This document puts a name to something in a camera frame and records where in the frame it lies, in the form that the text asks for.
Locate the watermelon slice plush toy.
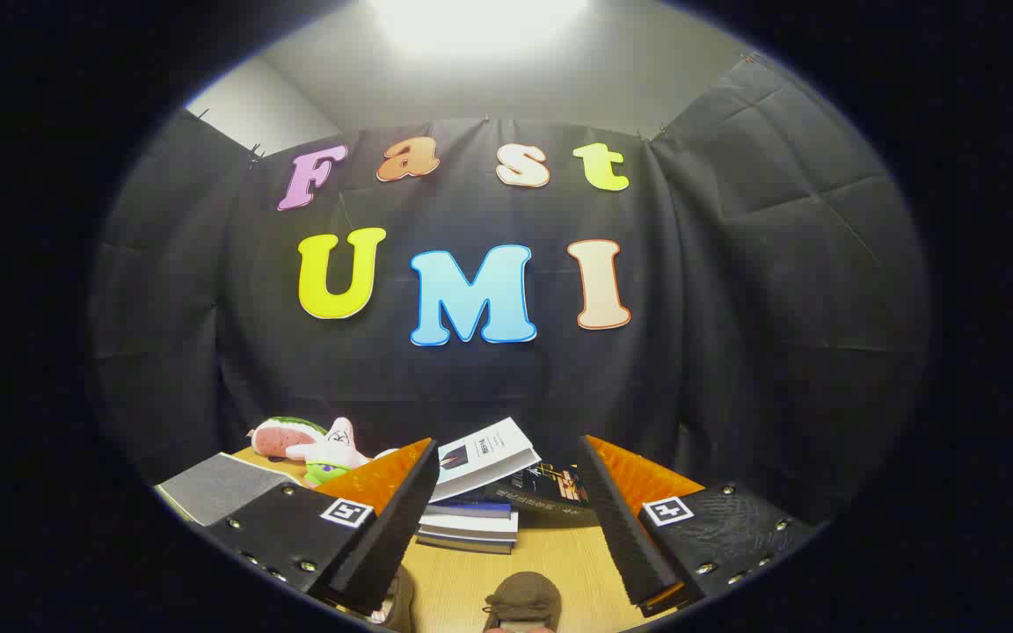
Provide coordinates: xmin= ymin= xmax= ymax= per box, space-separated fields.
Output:
xmin=247 ymin=416 xmax=328 ymax=463

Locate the grey fabric storage box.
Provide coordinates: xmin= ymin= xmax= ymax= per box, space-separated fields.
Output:
xmin=155 ymin=452 xmax=298 ymax=528

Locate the pink starfish plush toy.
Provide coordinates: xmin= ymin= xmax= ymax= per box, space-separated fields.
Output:
xmin=286 ymin=417 xmax=372 ymax=488

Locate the black cover book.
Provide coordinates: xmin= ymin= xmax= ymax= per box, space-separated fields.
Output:
xmin=485 ymin=459 xmax=601 ymax=516

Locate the white cover book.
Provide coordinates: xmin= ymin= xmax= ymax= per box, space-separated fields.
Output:
xmin=429 ymin=417 xmax=543 ymax=504

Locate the black backdrop cloth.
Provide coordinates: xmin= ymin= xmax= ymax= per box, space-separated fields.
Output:
xmin=89 ymin=57 xmax=934 ymax=528

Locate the ceiling light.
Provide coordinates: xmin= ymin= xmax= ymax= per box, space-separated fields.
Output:
xmin=369 ymin=0 xmax=592 ymax=55

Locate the blue cover book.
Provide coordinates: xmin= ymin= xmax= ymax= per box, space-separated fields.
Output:
xmin=426 ymin=498 xmax=513 ymax=520

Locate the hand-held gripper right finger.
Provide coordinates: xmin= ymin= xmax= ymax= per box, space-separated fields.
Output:
xmin=575 ymin=434 xmax=817 ymax=618

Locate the brown fuzzy shoe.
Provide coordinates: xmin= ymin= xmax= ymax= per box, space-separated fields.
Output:
xmin=382 ymin=565 xmax=417 ymax=633
xmin=482 ymin=571 xmax=562 ymax=633

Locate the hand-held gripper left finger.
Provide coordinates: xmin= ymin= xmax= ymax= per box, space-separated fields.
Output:
xmin=206 ymin=437 xmax=441 ymax=616

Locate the dark grey book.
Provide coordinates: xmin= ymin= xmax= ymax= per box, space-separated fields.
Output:
xmin=416 ymin=531 xmax=516 ymax=556

